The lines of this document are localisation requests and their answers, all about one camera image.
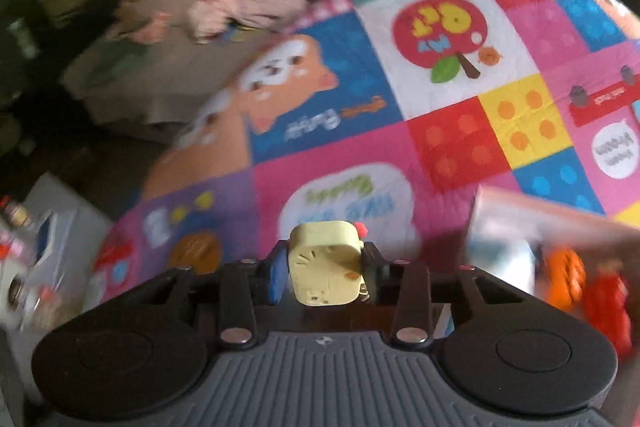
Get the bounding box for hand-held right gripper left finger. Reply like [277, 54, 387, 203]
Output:
[145, 240, 292, 351]

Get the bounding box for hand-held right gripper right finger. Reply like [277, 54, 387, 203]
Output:
[362, 242, 522, 351]

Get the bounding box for cream yellow toy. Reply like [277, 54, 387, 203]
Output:
[288, 220, 367, 307]

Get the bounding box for pink cardboard box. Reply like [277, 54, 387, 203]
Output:
[469, 186, 640, 360]

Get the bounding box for orange plastic toy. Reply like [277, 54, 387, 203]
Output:
[544, 246, 587, 312]

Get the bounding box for red round doll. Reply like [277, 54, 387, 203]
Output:
[582, 261, 634, 359]

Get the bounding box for colourful printed play mat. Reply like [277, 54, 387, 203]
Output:
[82, 0, 640, 358]

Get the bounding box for grey storage box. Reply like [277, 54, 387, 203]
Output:
[9, 172, 114, 349]

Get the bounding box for pink crumpled clothes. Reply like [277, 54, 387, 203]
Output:
[186, 0, 322, 44]

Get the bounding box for small pink cloth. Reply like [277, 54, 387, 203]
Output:
[131, 11, 172, 46]

